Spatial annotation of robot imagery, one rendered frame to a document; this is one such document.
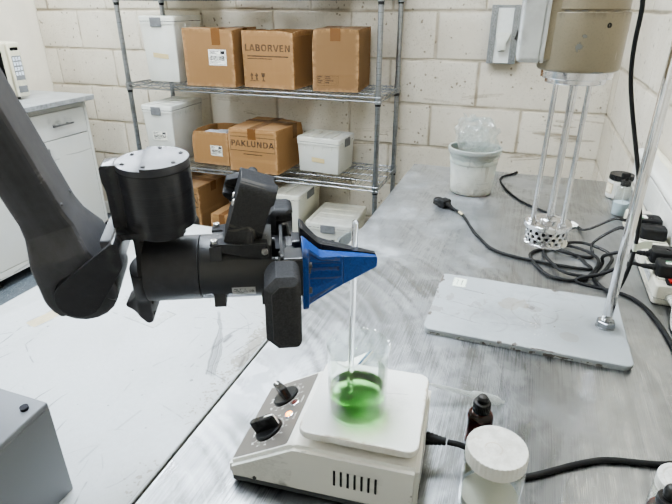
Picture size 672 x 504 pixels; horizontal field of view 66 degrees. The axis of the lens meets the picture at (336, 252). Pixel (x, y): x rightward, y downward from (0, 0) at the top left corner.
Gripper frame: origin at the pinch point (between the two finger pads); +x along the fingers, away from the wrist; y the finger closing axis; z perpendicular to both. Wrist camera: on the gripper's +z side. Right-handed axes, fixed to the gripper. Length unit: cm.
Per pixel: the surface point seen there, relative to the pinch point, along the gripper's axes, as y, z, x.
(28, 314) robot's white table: 38, -26, -47
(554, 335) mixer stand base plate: 20.3, -24.2, 36.0
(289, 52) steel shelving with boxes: 227, 3, 4
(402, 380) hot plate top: 3.1, -16.8, 7.7
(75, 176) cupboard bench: 274, -70, -124
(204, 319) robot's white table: 32.8, -25.6, -18.1
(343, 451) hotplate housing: -4.6, -18.7, 0.1
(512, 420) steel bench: 4.7, -25.4, 22.6
